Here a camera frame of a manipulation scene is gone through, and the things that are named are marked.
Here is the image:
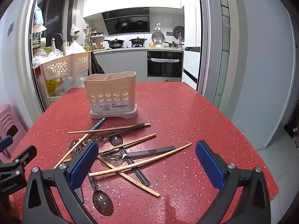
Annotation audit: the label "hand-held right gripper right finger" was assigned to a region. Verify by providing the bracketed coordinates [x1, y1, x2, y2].
[195, 140, 271, 224]

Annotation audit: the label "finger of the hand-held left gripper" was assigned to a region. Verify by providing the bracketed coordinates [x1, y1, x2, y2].
[0, 136, 14, 153]
[0, 145, 37, 176]

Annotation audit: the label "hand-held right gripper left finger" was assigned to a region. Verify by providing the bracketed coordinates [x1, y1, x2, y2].
[23, 141, 100, 224]

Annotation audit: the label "small all-metal spoon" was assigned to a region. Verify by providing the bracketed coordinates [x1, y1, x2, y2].
[70, 135, 111, 155]

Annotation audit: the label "light wooden chopstick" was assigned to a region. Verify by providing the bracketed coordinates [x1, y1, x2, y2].
[68, 126, 123, 135]
[102, 161, 161, 197]
[63, 133, 157, 163]
[88, 142, 192, 178]

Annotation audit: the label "blue patterned wooden chopstick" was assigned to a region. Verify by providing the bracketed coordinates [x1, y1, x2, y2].
[53, 118, 106, 169]

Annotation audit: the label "black-handled metal spoon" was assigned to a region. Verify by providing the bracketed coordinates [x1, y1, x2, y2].
[87, 171, 114, 217]
[109, 134, 150, 186]

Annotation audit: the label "beige plastic utensil holder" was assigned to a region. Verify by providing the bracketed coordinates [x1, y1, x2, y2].
[83, 71, 138, 119]

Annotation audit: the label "pink plastic stool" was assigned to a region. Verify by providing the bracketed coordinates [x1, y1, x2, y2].
[0, 104, 30, 162]

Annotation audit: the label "crumpled clear plastic bag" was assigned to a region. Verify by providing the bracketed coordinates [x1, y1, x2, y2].
[55, 76, 85, 97]

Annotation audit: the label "beige flower-hole storage cart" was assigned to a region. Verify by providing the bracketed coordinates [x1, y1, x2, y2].
[40, 51, 91, 103]

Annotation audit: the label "crumpled clear plastic bags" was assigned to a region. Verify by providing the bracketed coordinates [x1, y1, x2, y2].
[32, 49, 65, 69]

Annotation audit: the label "black plastic bag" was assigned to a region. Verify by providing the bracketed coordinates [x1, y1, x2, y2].
[90, 51, 104, 75]

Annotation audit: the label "green plastic basin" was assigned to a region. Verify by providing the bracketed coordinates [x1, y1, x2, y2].
[35, 47, 54, 55]

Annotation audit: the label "black built-in oven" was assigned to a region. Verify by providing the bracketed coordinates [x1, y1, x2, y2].
[147, 50, 184, 78]

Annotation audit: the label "white towel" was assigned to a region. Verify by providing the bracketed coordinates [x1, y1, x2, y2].
[151, 58, 180, 64]

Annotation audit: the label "kitchen faucet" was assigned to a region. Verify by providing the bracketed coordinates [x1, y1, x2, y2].
[51, 33, 65, 50]

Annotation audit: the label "black wok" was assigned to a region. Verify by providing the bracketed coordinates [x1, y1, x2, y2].
[103, 38, 126, 49]

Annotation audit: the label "spice rack with bottles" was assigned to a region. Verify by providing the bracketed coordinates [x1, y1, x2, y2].
[85, 23, 106, 50]

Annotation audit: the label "small steel saucepan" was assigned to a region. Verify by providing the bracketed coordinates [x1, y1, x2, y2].
[164, 41, 185, 49]

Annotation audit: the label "blue package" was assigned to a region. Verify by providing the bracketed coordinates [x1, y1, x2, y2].
[34, 6, 45, 32]

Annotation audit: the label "hanging white plastic bag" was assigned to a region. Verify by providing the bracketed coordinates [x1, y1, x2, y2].
[70, 23, 80, 37]

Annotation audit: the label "lidded cooking pot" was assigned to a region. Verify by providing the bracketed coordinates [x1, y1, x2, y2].
[130, 37, 148, 47]

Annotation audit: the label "round dark compartment pan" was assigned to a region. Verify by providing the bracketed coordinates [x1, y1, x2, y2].
[173, 26, 185, 39]

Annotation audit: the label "round metal steamer rack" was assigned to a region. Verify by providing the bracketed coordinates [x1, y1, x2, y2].
[151, 31, 165, 44]

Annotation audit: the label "white refrigerator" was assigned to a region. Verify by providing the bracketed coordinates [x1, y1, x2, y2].
[179, 0, 203, 92]

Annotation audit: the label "black range hood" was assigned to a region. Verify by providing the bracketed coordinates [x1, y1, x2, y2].
[101, 7, 150, 35]

